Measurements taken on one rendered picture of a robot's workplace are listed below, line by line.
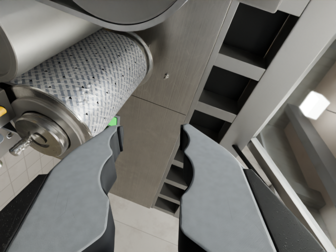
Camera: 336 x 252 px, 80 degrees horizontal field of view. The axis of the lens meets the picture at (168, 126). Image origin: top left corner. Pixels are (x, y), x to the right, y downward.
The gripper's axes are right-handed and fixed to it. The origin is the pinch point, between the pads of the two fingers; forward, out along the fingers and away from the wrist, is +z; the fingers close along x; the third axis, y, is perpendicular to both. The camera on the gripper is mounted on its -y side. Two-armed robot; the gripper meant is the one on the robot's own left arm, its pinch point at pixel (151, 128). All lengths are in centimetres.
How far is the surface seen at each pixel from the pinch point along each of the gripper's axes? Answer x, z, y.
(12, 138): -39, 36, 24
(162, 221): 0, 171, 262
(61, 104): -11.8, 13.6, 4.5
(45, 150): -16.7, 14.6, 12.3
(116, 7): -3.0, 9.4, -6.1
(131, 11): -1.7, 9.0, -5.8
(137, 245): -32, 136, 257
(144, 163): -7, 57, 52
